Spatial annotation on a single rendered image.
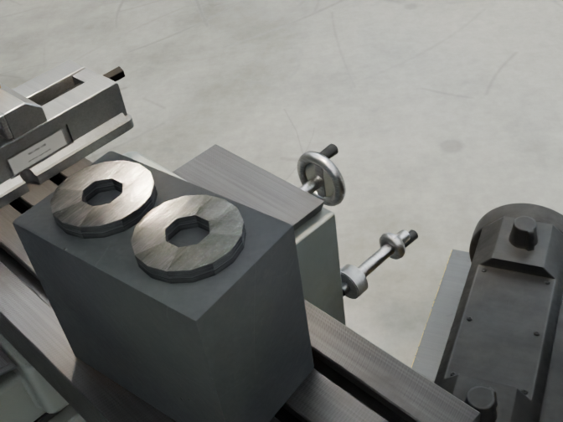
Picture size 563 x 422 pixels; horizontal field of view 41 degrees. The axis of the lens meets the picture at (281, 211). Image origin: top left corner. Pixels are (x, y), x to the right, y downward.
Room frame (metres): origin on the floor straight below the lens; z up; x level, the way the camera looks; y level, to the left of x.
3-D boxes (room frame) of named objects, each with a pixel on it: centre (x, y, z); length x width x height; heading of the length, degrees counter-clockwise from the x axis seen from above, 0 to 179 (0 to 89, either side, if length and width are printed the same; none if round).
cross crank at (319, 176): (1.10, -0.06, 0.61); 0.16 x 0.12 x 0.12; 129
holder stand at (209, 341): (0.48, 0.11, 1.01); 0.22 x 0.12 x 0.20; 47
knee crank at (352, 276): (1.01, -0.17, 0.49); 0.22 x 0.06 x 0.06; 129
